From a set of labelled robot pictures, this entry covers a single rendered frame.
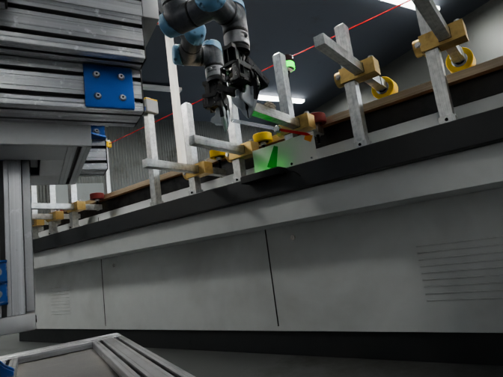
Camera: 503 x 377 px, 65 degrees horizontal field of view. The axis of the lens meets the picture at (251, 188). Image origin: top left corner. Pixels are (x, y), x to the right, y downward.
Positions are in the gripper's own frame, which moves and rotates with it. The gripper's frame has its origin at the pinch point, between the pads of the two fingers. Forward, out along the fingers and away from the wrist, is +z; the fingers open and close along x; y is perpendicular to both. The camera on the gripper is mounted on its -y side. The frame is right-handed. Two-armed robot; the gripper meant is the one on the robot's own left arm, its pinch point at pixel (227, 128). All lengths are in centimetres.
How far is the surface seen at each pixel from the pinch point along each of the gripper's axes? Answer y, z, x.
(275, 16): 32, -259, -345
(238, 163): -0.5, 12.7, -6.6
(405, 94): -63, 2, -3
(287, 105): -24.1, -2.4, 2.1
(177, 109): 90, -76, -143
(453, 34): -75, -4, 22
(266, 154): -13.5, 12.9, -1.0
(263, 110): -20.6, 5.8, 23.8
